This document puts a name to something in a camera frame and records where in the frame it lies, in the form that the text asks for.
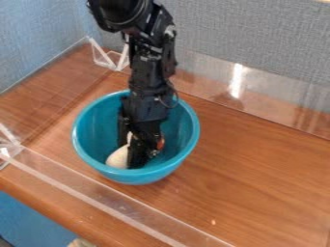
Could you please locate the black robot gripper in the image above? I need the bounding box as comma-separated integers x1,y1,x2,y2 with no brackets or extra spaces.
117,75,175,169

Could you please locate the blue plastic bowl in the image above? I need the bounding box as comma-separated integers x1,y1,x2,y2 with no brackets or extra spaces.
70,89,201,185

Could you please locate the white brown toy mushroom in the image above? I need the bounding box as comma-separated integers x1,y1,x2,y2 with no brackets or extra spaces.
105,133,165,169

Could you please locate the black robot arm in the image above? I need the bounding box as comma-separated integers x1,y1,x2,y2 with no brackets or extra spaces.
86,0,177,169

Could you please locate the clear acrylic left barrier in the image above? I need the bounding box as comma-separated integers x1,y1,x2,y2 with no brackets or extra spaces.
0,37,109,145

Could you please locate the clear acrylic barrier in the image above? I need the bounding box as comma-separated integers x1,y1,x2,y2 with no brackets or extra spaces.
171,47,330,140
0,37,109,145
0,146,235,247

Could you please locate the clear acrylic front barrier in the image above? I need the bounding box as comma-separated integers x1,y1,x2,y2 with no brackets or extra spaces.
0,146,235,247

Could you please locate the clear acrylic back barrier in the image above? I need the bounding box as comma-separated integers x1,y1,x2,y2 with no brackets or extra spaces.
171,47,330,140

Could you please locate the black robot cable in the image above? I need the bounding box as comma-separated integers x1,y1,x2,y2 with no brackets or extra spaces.
156,83,180,110

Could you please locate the clear acrylic corner bracket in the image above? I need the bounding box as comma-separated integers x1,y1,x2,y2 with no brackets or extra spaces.
86,37,129,71

